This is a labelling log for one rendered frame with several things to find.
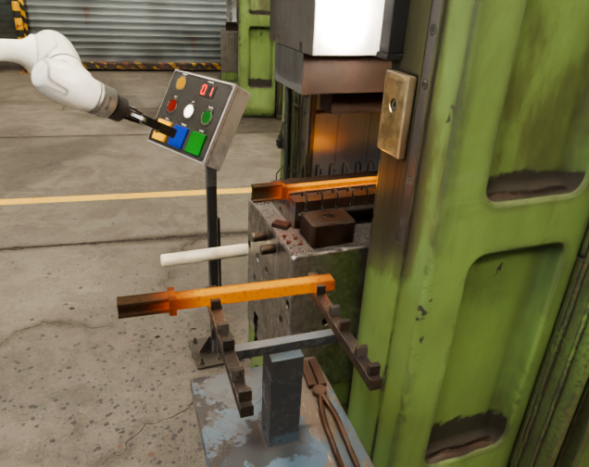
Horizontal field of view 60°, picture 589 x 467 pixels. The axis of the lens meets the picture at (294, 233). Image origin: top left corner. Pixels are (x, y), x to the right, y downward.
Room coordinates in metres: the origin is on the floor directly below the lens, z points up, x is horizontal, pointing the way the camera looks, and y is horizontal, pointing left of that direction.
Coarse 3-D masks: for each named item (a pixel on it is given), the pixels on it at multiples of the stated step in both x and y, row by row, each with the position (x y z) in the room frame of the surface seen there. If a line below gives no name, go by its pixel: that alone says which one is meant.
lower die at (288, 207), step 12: (276, 180) 1.43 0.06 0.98; (288, 180) 1.44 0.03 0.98; (300, 180) 1.42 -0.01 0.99; (312, 180) 1.42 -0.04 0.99; (324, 180) 1.43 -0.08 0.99; (288, 192) 1.30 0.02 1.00; (300, 192) 1.30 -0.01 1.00; (312, 192) 1.32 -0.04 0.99; (324, 192) 1.33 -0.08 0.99; (348, 192) 1.34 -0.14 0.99; (360, 192) 1.34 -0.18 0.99; (372, 192) 1.35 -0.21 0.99; (276, 204) 1.38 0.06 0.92; (288, 204) 1.29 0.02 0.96; (300, 204) 1.25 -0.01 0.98; (312, 204) 1.26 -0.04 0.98; (324, 204) 1.28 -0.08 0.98; (348, 204) 1.31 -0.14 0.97; (360, 204) 1.32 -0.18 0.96; (288, 216) 1.29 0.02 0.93; (360, 216) 1.32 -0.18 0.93; (372, 216) 1.34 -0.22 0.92
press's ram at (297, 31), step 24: (288, 0) 1.35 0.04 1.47; (312, 0) 1.21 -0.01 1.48; (336, 0) 1.22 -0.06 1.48; (360, 0) 1.24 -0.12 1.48; (288, 24) 1.34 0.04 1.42; (312, 24) 1.21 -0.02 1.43; (336, 24) 1.22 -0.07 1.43; (360, 24) 1.24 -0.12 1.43; (312, 48) 1.20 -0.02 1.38; (336, 48) 1.22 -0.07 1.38; (360, 48) 1.25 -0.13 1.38
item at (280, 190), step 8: (368, 176) 1.43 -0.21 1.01; (376, 176) 1.43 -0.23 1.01; (256, 184) 1.29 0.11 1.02; (264, 184) 1.29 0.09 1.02; (272, 184) 1.29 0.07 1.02; (280, 184) 1.30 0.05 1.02; (288, 184) 1.33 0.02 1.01; (296, 184) 1.33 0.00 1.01; (304, 184) 1.33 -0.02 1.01; (312, 184) 1.34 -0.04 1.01; (320, 184) 1.34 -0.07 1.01; (328, 184) 1.35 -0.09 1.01; (336, 184) 1.36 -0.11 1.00; (344, 184) 1.37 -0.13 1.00; (352, 184) 1.38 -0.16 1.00; (256, 192) 1.28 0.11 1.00; (264, 192) 1.29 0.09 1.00; (272, 192) 1.29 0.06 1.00; (280, 192) 1.30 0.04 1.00; (256, 200) 1.27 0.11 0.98; (264, 200) 1.28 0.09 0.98; (272, 200) 1.29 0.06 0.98
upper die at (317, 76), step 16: (288, 48) 1.34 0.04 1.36; (288, 64) 1.33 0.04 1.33; (304, 64) 1.25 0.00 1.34; (320, 64) 1.26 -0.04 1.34; (336, 64) 1.28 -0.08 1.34; (352, 64) 1.29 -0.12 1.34; (368, 64) 1.31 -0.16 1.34; (384, 64) 1.33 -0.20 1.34; (288, 80) 1.33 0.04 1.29; (304, 80) 1.25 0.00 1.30; (320, 80) 1.26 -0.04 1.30; (336, 80) 1.28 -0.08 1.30; (352, 80) 1.30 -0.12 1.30; (368, 80) 1.31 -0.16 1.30; (384, 80) 1.33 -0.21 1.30
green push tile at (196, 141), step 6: (192, 132) 1.69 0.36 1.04; (192, 138) 1.68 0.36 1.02; (198, 138) 1.66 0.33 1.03; (204, 138) 1.64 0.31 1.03; (192, 144) 1.66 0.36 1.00; (198, 144) 1.64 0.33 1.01; (204, 144) 1.64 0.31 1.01; (186, 150) 1.66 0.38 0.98; (192, 150) 1.65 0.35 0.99; (198, 150) 1.63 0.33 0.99; (198, 156) 1.62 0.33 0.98
